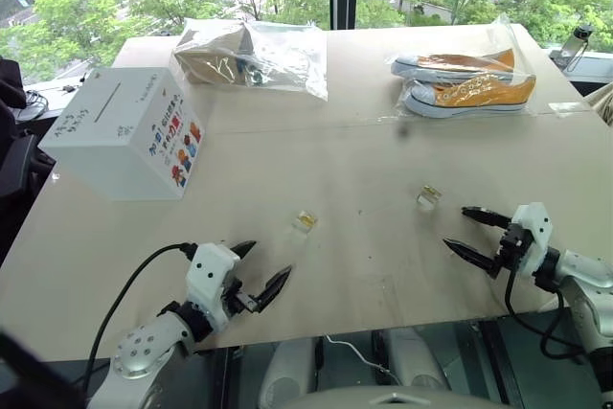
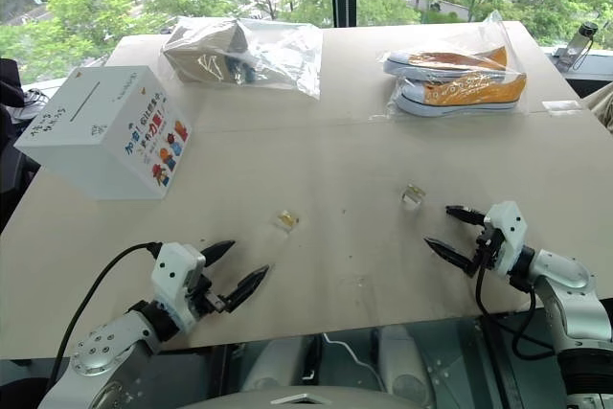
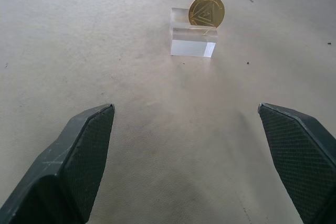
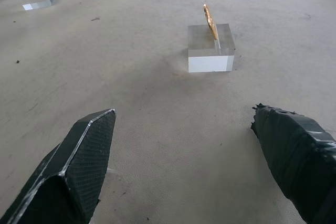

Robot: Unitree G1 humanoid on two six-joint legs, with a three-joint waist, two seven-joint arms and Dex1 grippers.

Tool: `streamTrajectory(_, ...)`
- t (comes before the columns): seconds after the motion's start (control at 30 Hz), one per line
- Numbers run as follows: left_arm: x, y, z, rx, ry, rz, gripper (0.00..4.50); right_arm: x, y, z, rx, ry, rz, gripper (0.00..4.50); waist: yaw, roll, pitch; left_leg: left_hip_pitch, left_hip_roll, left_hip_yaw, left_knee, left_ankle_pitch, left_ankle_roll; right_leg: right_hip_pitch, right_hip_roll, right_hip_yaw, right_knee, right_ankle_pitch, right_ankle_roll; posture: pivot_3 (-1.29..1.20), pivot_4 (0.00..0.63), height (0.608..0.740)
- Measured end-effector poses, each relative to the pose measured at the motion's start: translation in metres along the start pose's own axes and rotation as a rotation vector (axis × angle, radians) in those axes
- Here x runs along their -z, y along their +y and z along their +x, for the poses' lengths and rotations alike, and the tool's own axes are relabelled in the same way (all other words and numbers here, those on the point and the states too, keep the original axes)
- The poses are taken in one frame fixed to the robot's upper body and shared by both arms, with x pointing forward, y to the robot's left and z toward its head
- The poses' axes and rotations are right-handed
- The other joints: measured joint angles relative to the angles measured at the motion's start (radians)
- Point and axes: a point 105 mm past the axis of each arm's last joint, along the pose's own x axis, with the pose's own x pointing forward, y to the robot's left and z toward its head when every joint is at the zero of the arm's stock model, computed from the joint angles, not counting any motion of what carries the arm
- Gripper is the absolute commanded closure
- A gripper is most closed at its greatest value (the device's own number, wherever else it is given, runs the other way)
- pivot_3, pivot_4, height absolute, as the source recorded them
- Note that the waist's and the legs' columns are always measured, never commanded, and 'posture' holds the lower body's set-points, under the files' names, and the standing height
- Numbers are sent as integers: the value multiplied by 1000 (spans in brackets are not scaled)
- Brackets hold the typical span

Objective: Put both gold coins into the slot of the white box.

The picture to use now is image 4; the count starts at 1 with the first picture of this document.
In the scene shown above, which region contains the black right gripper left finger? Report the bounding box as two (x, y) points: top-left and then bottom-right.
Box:
(0, 108), (117, 224)

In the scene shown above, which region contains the gold coin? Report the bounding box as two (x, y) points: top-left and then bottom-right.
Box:
(203, 4), (219, 41)

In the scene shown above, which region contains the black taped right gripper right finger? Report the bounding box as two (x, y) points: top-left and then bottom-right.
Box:
(250, 103), (336, 224)

